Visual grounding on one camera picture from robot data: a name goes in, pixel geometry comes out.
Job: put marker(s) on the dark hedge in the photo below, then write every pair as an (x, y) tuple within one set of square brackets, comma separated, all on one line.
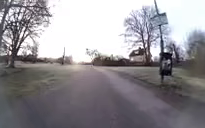
[(113, 62)]

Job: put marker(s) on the small bare tree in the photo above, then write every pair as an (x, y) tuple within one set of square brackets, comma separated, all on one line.
[(91, 53)]

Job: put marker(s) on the pale house with dark roof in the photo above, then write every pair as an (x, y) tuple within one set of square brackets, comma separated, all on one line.
[(137, 56)]

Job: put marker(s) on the grey asphalt path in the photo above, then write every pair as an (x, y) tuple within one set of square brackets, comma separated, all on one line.
[(96, 103)]

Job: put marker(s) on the frosty grass field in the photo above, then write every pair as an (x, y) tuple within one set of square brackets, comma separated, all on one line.
[(150, 75), (33, 76)]

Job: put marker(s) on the big bare tree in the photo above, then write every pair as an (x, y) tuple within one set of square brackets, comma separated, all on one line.
[(144, 30)]

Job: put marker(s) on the pole with sign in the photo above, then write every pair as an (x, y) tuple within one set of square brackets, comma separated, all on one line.
[(161, 40)]

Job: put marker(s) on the low dark buildings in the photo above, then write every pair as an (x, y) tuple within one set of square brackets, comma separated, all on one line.
[(36, 59)]

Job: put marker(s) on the bare bushes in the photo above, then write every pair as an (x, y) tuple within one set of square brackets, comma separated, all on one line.
[(201, 53)]

